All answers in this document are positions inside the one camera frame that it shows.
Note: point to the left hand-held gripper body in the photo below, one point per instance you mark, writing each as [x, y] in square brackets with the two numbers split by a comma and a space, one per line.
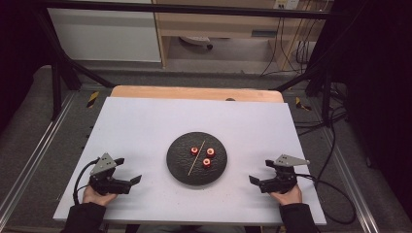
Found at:
[103, 185]

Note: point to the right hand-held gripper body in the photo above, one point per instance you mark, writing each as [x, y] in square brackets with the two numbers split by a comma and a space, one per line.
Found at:
[281, 183]

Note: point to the round black plate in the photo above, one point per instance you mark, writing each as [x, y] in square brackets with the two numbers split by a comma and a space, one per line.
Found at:
[181, 168]

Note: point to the thin wooden skewer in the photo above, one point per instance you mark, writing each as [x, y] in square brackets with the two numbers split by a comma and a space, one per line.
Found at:
[196, 158]

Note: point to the person's left hand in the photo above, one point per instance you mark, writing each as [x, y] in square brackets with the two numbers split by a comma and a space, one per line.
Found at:
[95, 198]

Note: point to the person's right hand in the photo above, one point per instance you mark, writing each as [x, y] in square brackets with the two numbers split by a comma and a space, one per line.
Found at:
[290, 197]

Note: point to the white board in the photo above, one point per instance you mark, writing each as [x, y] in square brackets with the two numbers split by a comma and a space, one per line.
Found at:
[145, 129]

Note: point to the yellow black striped tape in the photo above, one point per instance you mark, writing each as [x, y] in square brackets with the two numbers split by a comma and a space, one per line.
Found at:
[302, 104]
[92, 99]

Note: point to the wooden table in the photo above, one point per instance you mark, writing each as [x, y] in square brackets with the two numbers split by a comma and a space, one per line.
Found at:
[194, 93]

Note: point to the white cabinet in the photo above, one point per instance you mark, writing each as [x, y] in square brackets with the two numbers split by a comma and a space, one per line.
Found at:
[107, 35]

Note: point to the black curtain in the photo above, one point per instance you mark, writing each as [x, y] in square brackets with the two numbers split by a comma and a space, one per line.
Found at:
[379, 97]
[16, 58]

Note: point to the grey chair base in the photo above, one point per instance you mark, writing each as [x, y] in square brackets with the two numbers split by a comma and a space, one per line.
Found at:
[196, 40]

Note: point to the light wooden desk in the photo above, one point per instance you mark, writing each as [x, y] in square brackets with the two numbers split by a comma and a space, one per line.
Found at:
[210, 26]

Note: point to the white power strip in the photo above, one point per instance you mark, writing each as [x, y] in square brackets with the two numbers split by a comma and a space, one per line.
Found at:
[286, 4]

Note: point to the aluminium floor rail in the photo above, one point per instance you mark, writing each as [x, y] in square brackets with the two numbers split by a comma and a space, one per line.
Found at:
[42, 145]
[353, 184]

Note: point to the black metal frame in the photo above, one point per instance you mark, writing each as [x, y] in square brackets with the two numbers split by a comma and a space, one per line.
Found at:
[181, 8]

